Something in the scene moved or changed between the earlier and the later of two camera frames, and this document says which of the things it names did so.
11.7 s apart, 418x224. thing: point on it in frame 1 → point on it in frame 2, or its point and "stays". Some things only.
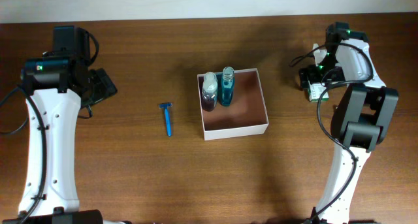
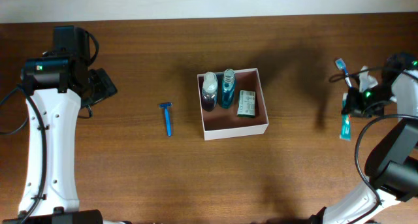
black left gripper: x=104 y=86 stays
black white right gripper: x=313 y=78 → x=353 y=108
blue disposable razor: x=167 y=117 stays
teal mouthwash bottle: x=227 y=86 stays
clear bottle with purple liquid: x=209 y=91 stays
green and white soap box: x=315 y=91 → x=247 y=104
